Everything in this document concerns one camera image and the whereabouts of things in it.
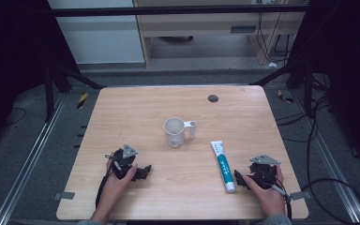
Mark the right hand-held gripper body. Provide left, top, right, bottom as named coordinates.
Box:
left=248, top=153, right=281, bottom=190

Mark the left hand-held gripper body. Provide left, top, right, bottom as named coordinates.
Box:
left=104, top=143, right=139, bottom=181

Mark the white and teal toothpaste tube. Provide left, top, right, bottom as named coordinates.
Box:
left=210, top=140, right=236, bottom=194

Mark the clear plastic measuring cup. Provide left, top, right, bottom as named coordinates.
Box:
left=163, top=116, right=197, bottom=148

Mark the person's left hand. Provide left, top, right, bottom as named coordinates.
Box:
left=100, top=156, right=139, bottom=211

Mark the person's right hand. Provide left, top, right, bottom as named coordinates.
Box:
left=242, top=164, right=287, bottom=218

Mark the grey tape strip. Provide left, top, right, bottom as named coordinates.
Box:
left=290, top=190, right=312, bottom=202
left=52, top=191, right=76, bottom=202

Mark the yellow and black tape piece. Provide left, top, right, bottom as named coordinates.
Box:
left=277, top=89, right=294, bottom=104
left=76, top=92, right=89, bottom=110

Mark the black metal stand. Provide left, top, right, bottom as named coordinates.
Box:
left=43, top=60, right=107, bottom=123
left=249, top=57, right=329, bottom=118

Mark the white cabinet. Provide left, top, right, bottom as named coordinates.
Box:
left=47, top=0, right=146, bottom=65

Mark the left hand-held gripper cable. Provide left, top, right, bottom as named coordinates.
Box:
left=95, top=153, right=120, bottom=210

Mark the hand-held gripper cable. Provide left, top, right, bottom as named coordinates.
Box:
left=95, top=153, right=120, bottom=210
left=270, top=182, right=293, bottom=223

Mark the right hand-held gripper cable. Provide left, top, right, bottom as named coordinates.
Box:
left=270, top=182, right=293, bottom=223

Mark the aluminium floor rail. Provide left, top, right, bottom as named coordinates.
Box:
left=0, top=93, right=68, bottom=225
left=289, top=88, right=360, bottom=225

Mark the black looped floor cable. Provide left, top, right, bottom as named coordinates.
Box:
left=299, top=93, right=360, bottom=225

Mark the black thin floor cable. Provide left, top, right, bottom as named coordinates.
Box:
left=3, top=107, right=27, bottom=128

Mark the black hanging cables bundle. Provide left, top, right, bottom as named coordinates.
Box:
left=256, top=0, right=294, bottom=64

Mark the black horizontal frame bar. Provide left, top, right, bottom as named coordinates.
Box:
left=48, top=4, right=310, bottom=18

